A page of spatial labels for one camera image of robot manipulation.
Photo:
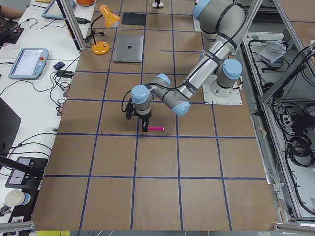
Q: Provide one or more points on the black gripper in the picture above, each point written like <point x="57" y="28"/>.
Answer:
<point x="144" y="118"/>

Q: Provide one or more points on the pink marker pen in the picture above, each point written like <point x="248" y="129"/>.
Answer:
<point x="153" y="128"/>

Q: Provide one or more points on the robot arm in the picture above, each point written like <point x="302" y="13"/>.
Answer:
<point x="223" y="24"/>

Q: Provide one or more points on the black mousepad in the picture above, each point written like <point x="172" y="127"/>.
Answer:
<point x="134" y="19"/>

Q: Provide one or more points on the silver laptop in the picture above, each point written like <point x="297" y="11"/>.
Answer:
<point x="128" y="49"/>

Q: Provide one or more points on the blue teach pendant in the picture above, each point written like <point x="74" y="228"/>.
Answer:
<point x="29" y="63"/>
<point x="52" y="11"/>

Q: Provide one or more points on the white paper cup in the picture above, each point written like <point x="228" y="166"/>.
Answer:
<point x="17" y="198"/>

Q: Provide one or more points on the person at desk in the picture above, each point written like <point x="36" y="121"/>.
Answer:
<point x="7" y="15"/>

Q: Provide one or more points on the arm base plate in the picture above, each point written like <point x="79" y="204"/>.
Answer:
<point x="215" y="95"/>

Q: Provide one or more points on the aluminium frame post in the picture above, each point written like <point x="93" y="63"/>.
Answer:
<point x="72" y="24"/>

